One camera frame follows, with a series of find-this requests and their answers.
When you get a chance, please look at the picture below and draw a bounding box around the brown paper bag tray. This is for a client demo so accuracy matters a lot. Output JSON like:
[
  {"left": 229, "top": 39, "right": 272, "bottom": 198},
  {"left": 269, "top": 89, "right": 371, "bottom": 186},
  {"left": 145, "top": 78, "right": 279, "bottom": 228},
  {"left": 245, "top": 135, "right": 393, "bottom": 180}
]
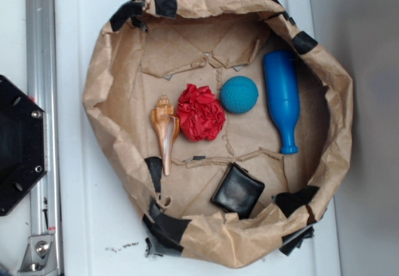
[{"left": 83, "top": 0, "right": 353, "bottom": 268}]

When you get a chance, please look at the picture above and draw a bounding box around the orange spiral seashell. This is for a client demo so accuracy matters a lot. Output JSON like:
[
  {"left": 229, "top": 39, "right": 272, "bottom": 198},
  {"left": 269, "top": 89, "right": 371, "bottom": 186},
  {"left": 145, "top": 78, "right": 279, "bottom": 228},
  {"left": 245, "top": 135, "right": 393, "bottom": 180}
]
[{"left": 150, "top": 95, "right": 180, "bottom": 176}]

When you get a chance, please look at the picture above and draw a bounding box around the teal dimpled ball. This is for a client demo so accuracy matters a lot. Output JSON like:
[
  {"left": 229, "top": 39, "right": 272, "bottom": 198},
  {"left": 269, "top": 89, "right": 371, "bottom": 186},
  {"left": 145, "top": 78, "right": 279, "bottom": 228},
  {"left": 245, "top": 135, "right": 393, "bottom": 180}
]
[{"left": 220, "top": 76, "right": 259, "bottom": 114}]

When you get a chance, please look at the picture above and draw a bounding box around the black square pouch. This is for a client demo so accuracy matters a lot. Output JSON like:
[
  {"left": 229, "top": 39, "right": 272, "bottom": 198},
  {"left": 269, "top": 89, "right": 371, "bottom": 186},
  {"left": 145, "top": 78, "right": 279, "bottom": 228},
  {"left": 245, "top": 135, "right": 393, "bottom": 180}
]
[{"left": 211, "top": 163, "right": 265, "bottom": 219}]

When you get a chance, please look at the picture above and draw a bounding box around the blue plastic bottle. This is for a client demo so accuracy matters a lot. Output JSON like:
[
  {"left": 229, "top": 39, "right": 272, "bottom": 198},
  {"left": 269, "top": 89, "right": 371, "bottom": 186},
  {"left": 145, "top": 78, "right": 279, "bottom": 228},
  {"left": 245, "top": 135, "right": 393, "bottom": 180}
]
[{"left": 263, "top": 50, "right": 300, "bottom": 155}]

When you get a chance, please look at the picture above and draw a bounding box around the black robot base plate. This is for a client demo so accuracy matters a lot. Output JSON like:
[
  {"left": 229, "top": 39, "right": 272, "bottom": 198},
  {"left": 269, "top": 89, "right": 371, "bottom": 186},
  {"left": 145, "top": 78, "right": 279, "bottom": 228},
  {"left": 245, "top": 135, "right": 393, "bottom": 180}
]
[{"left": 0, "top": 75, "right": 46, "bottom": 217}]

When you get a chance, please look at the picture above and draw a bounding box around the aluminium extrusion rail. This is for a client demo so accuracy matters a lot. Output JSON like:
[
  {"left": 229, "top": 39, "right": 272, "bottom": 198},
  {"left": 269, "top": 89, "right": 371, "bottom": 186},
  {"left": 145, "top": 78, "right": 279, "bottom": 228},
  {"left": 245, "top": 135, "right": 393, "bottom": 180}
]
[{"left": 26, "top": 0, "right": 64, "bottom": 275}]

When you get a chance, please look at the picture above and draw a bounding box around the metal corner bracket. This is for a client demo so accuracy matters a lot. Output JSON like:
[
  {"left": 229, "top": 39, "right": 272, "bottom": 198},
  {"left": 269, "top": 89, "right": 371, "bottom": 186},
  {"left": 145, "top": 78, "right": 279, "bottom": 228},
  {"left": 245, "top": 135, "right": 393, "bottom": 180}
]
[{"left": 17, "top": 234, "right": 58, "bottom": 275}]

